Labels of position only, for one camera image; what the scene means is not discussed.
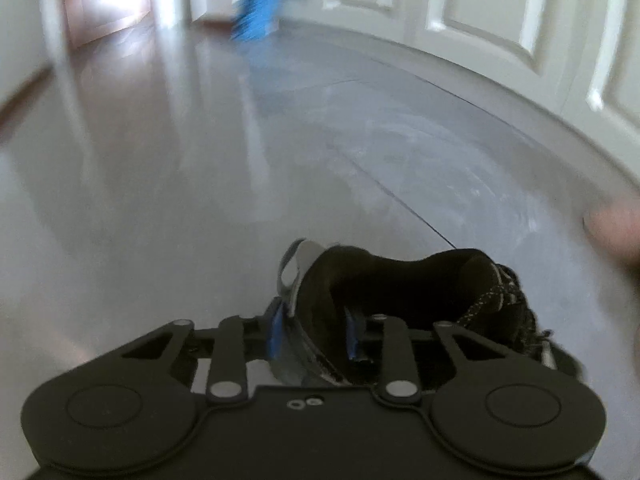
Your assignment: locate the blue object by door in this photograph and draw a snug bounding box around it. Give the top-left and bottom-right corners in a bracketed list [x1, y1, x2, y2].
[231, 0, 281, 42]

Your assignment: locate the person right hand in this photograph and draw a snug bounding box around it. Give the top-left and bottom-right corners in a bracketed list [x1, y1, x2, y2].
[584, 200, 640, 266]

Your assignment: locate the black silver sneaker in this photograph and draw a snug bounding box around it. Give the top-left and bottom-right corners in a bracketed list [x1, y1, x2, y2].
[270, 238, 584, 387]

